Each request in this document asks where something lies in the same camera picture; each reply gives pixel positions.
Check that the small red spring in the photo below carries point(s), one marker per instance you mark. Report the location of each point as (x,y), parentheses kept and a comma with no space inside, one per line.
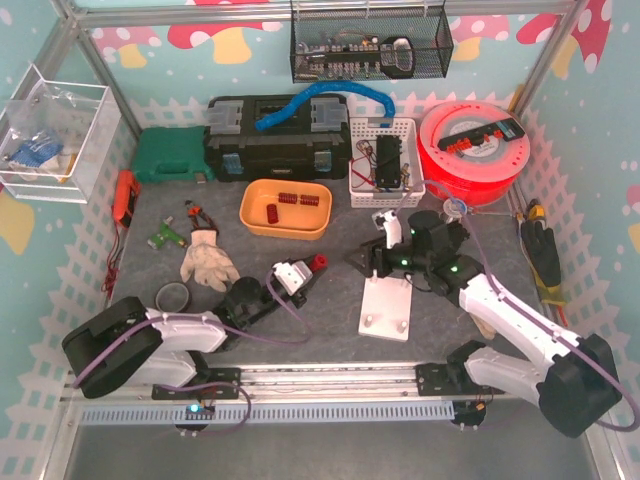
(309,200)
(287,198)

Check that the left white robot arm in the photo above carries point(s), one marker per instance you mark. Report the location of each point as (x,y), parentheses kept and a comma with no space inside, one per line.
(128,343)

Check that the white perforated basket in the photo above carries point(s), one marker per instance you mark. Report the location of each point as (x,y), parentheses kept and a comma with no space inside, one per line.
(362,188)

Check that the white peg base plate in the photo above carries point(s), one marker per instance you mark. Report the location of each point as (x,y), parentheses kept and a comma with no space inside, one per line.
(386,309)

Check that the red handled pliers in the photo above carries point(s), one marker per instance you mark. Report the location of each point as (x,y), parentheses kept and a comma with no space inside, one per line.
(200,221)

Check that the yellow handled screwdriver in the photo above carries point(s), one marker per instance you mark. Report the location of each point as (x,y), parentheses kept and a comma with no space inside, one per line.
(534,211)

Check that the grey tape roll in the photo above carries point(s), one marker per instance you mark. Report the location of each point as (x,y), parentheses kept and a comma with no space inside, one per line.
(173,297)

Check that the blue white glove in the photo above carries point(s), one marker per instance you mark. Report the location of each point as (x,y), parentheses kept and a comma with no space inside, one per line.
(39,152)

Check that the black yellow work glove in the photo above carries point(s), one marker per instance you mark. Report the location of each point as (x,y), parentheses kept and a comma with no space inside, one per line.
(541,251)

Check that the black terminal strip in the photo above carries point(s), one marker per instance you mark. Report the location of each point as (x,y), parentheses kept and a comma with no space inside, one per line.
(507,129)

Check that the green small tool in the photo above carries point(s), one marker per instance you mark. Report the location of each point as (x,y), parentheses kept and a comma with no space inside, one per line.
(166,234)

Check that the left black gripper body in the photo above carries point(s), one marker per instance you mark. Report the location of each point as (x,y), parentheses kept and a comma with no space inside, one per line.
(300,286)

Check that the white work glove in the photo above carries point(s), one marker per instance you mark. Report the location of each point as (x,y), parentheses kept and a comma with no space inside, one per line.
(208,264)

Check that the clear acrylic wall box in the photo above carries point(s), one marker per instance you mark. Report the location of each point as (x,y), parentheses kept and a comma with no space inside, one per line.
(84,116)

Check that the black module in basket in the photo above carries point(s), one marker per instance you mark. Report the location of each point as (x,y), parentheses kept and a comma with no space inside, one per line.
(387,164)

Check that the orange multimeter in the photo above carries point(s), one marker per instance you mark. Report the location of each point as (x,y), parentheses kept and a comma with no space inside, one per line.
(126,195)

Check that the green plastic case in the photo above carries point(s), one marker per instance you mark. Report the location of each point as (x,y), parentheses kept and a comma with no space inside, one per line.
(171,154)

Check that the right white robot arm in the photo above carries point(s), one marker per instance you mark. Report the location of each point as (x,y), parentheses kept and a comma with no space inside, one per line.
(572,379)

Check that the red filament spool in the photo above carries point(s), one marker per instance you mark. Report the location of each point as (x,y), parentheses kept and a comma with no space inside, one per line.
(478,176)

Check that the aluminium rail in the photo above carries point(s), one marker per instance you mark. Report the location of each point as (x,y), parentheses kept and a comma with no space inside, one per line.
(325,382)

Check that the solder wire spool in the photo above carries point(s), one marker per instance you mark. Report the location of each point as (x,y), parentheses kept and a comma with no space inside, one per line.
(453,210)

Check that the black wire mesh basket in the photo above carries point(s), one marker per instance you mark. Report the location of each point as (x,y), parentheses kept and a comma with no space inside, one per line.
(369,40)

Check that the grey slotted cable duct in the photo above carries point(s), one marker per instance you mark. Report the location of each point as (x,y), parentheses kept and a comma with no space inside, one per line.
(274,413)

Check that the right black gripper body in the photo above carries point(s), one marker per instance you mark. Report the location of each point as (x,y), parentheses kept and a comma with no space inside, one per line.
(376,257)

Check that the black toolbox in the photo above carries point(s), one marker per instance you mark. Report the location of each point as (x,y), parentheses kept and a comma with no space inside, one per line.
(313,144)

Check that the orange plastic tray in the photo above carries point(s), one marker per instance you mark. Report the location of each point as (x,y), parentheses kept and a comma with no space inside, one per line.
(296,222)

